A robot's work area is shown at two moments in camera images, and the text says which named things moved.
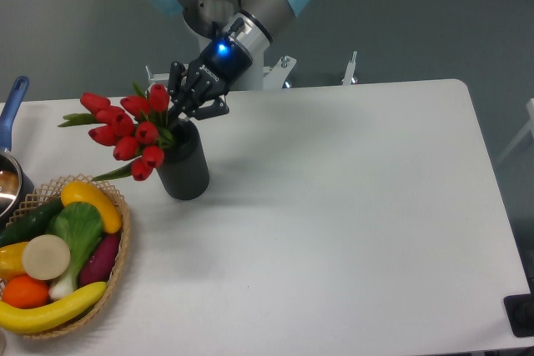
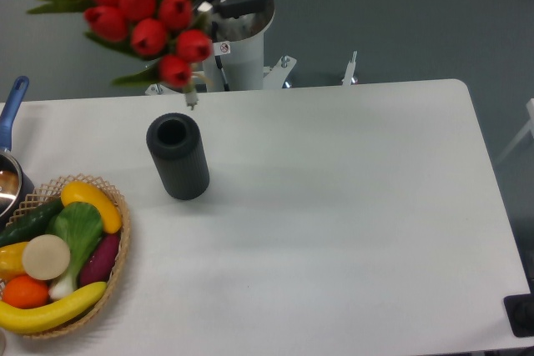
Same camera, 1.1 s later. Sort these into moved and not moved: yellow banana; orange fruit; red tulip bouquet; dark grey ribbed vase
Moved: red tulip bouquet
Not moved: orange fruit; dark grey ribbed vase; yellow banana
